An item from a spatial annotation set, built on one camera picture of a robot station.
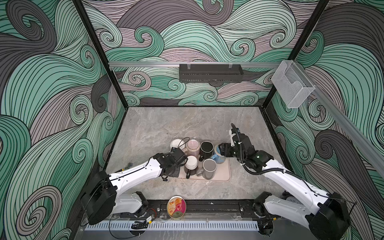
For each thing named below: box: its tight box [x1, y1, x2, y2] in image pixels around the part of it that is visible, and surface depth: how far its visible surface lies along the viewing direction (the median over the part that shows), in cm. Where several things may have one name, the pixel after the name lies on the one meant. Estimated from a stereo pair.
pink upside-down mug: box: [183, 139, 201, 159], surface depth 87 cm
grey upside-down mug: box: [196, 158, 217, 180], surface depth 83 cm
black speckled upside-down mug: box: [199, 140, 214, 162], surface depth 87 cm
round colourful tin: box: [167, 195, 187, 219], surface depth 73 cm
